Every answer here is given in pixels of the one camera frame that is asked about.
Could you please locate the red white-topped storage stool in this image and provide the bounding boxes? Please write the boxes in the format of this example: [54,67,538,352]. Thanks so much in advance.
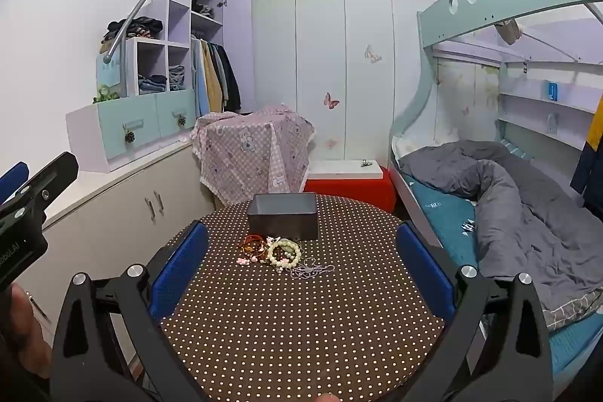
[304,159,394,214]

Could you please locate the grey hanging pouch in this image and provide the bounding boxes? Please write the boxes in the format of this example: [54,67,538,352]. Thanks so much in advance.
[497,18,524,46]

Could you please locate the person's left hand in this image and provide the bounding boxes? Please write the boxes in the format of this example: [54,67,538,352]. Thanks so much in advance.
[0,284,54,379]

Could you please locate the dark grey box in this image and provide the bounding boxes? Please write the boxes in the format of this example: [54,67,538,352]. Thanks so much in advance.
[247,193,318,241]

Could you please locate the brown polka-dot tablecloth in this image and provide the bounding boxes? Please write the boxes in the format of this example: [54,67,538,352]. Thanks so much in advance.
[160,194,446,402]

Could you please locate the navy yellow jacket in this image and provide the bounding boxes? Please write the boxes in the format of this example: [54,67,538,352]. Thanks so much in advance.
[569,93,603,209]

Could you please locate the teal bed sheet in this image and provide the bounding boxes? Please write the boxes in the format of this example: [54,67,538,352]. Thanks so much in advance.
[400,173,603,379]

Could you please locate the dark hanging garments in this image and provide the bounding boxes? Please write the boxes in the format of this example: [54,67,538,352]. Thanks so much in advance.
[214,44,242,112]

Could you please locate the teal drawer cabinet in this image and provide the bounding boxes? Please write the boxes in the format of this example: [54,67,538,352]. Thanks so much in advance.
[66,89,196,174]

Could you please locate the pale green bead bracelet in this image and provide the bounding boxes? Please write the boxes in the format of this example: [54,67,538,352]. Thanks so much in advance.
[266,238,303,269]

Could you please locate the grey duvet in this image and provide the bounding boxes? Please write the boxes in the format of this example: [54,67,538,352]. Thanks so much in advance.
[398,139,603,327]

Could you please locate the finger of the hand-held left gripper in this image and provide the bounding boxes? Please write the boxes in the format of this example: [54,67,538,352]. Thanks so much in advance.
[0,151,79,221]
[0,161,30,202]

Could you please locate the yellow hanging garment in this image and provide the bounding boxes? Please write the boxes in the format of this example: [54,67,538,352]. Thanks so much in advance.
[202,41,225,113]

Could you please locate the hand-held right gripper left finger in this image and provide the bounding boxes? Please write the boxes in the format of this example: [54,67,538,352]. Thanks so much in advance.
[49,220,210,402]

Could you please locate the white wardrobe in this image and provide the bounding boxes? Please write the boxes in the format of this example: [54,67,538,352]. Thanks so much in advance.
[252,0,434,162]

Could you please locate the pile of dark clothes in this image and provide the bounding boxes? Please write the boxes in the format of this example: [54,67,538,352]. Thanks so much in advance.
[104,17,164,43]

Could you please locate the cream low cabinet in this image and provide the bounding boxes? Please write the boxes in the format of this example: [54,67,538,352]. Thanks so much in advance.
[28,138,217,337]

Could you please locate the light blue hanging garment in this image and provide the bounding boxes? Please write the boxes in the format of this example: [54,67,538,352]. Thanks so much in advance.
[191,38,211,117]

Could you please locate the purple stair shelf cabinet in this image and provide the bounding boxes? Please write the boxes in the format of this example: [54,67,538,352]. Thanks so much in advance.
[125,0,255,115]

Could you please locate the pink printed cloth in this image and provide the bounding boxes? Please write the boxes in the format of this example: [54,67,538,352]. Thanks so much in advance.
[191,104,315,207]

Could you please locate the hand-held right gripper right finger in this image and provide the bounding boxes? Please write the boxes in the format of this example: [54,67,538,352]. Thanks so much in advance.
[395,220,556,402]

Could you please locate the folded jeans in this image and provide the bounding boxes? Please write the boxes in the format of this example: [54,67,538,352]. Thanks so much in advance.
[168,65,190,91]
[138,73,168,95]

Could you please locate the silver chain necklace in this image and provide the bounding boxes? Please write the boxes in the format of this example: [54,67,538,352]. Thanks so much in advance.
[278,258,331,281]

